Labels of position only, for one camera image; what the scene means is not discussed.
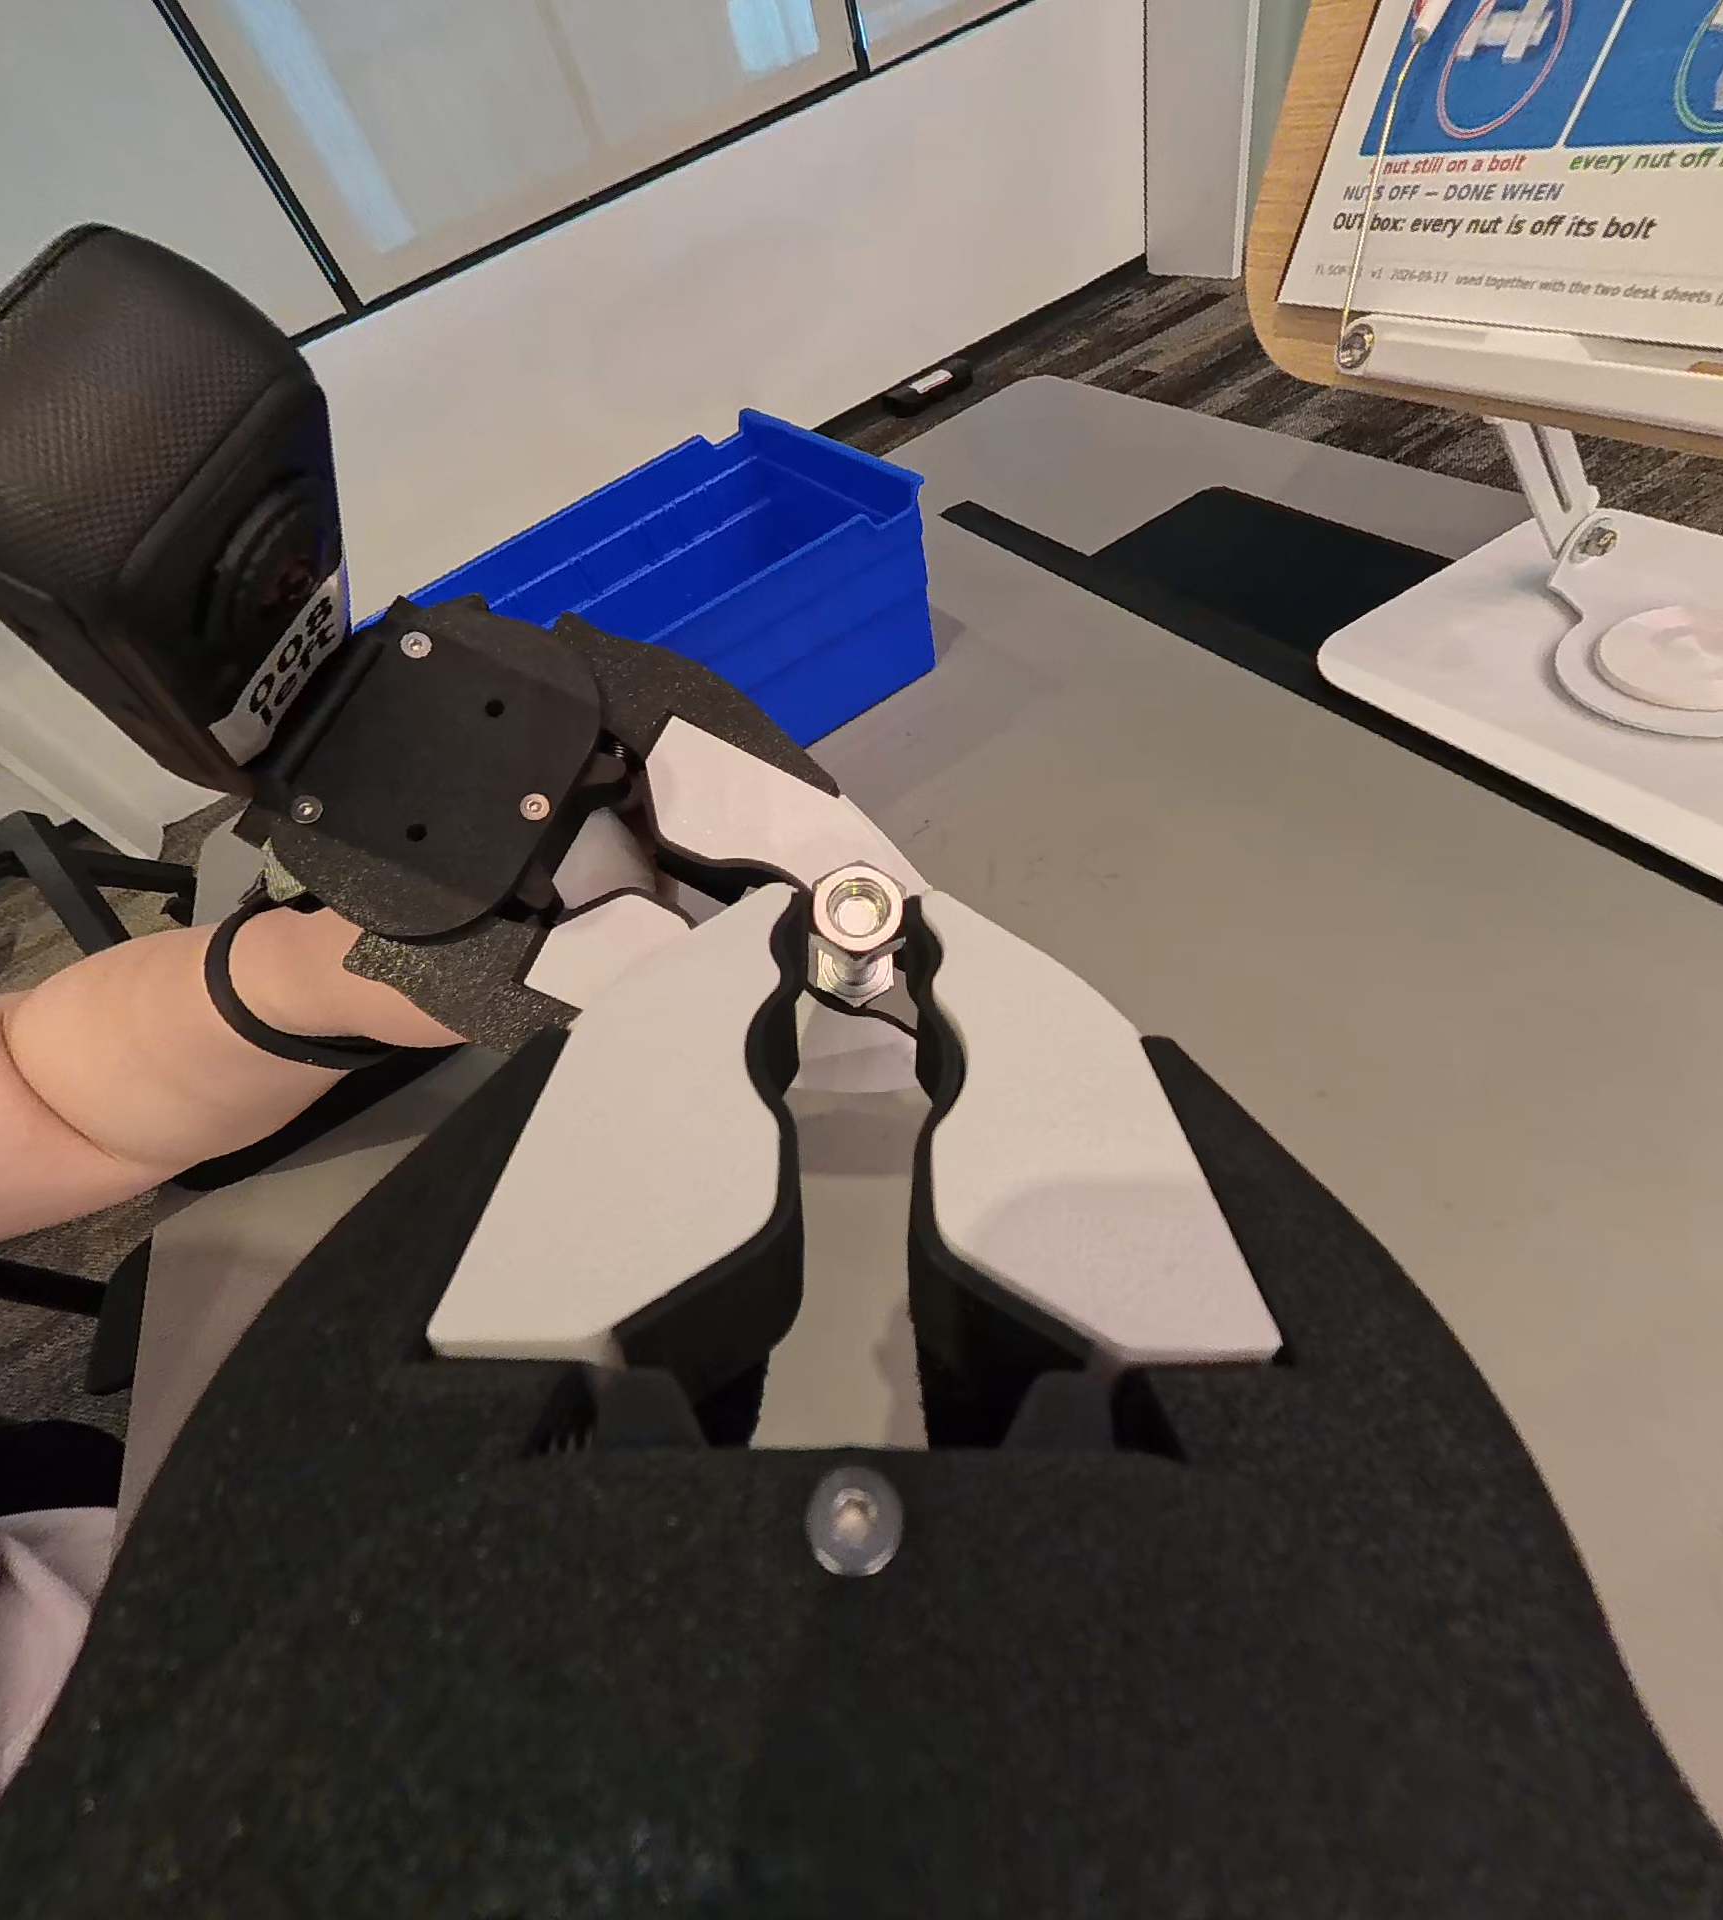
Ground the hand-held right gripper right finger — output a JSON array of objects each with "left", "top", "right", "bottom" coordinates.
[{"left": 903, "top": 892, "right": 1283, "bottom": 1435}]

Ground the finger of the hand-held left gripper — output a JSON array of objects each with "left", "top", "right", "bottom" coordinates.
[
  {"left": 639, "top": 717, "right": 937, "bottom": 903},
  {"left": 519, "top": 833, "right": 743, "bottom": 1031}
]

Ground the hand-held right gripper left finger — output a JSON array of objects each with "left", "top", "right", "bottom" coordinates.
[{"left": 423, "top": 882, "right": 807, "bottom": 1450}]

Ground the silver hex nut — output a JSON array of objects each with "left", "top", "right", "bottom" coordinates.
[{"left": 805, "top": 865, "right": 907, "bottom": 962}]

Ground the blue plastic bin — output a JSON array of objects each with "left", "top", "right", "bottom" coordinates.
[{"left": 411, "top": 408, "right": 937, "bottom": 748}]

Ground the person's left hand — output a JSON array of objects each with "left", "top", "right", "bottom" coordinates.
[{"left": 5, "top": 897, "right": 469, "bottom": 1194}]

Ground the wood and white document stand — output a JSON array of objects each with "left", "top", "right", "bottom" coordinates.
[{"left": 1243, "top": 0, "right": 1723, "bottom": 924}]

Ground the printed instruction poster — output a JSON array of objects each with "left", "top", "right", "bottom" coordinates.
[{"left": 1277, "top": 0, "right": 1723, "bottom": 362}]

